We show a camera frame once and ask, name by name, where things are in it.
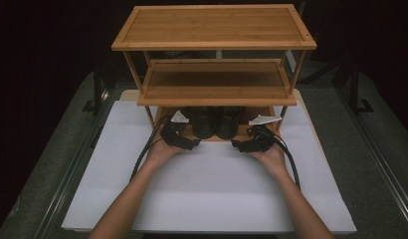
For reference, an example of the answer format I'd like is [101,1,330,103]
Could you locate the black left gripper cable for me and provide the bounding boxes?
[129,114,174,183]

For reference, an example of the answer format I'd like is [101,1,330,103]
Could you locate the black leather lace-up shoe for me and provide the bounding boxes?
[187,106,220,140]
[217,106,246,140]

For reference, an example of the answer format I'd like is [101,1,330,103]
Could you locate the wooden three-tier shoe rack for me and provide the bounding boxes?
[110,3,317,142]

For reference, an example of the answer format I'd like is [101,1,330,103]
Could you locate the white table mat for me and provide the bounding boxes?
[61,99,357,234]

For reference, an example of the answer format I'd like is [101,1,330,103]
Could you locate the person's right hand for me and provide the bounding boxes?
[249,137,290,177]

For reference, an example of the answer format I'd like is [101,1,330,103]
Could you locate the black metal stand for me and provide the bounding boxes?
[348,61,375,116]
[82,62,110,117]

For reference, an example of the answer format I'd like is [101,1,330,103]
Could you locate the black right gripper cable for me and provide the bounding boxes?
[271,129,302,191]

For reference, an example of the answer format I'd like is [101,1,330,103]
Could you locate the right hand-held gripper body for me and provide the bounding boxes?
[239,114,284,153]

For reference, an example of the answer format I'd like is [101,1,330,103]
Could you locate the person's left hand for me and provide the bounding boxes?
[144,132,186,171]

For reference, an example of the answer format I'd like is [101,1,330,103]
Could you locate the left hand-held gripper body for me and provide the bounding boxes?
[159,111,197,151]

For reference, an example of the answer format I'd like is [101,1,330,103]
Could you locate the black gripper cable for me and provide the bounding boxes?
[129,114,174,183]
[271,129,302,191]

